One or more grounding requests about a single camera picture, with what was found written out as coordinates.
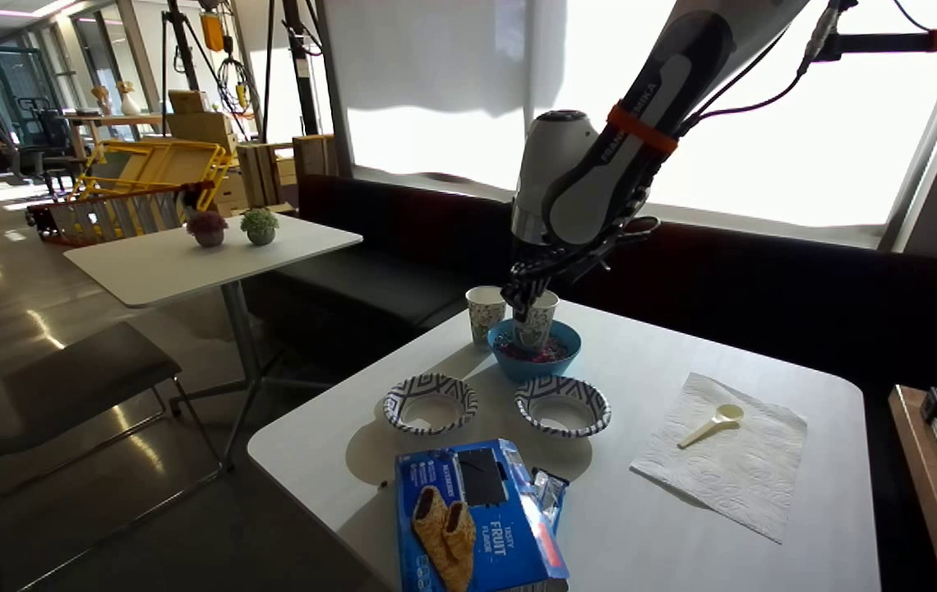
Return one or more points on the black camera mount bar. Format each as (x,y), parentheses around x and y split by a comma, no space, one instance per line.
(929,40)

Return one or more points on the yellow metal cart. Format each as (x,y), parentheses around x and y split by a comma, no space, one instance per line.
(160,165)

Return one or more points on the black upholstered bench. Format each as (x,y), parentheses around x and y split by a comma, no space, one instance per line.
(378,282)

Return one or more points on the black tripod pole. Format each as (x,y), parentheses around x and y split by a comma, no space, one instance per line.
(300,68)

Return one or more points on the white paper napkin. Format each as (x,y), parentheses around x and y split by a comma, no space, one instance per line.
(730,482)

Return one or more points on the empty patterned paper cup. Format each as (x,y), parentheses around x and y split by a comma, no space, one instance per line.
(481,318)

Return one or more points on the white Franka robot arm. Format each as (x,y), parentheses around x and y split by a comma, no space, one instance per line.
(567,165)

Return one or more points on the grey chair with metal legs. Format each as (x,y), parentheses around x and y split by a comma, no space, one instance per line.
(49,383)

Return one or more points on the blue bowl with colourful beads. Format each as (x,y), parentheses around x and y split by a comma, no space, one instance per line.
(533,368)

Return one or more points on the cream plastic spoon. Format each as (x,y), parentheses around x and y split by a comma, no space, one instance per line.
(728,412)

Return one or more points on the wooden crate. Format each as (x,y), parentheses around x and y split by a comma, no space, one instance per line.
(259,175)

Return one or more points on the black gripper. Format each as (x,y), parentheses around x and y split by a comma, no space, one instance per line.
(550,265)

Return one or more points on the red potted plant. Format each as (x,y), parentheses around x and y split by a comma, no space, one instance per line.
(207,228)

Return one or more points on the blue cardboard box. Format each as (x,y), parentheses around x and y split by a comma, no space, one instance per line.
(510,548)

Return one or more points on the white side table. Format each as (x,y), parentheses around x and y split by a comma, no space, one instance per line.
(160,267)

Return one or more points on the patterned paper bowl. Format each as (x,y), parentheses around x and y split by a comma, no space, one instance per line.
(430,407)
(562,410)

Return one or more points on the green potted plant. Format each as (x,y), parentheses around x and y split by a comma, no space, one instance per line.
(258,228)

